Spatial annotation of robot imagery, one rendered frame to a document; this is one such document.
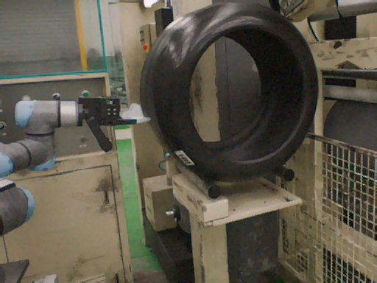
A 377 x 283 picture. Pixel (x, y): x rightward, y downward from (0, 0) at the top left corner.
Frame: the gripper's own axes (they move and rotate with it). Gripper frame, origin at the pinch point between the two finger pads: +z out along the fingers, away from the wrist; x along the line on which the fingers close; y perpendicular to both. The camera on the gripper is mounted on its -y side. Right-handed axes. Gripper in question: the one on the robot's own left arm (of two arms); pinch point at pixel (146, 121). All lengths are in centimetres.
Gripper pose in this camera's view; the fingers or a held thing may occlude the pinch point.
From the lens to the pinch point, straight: 117.8
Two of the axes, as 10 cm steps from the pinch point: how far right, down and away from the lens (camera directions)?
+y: 0.6, -9.9, -1.4
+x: -4.4, -1.5, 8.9
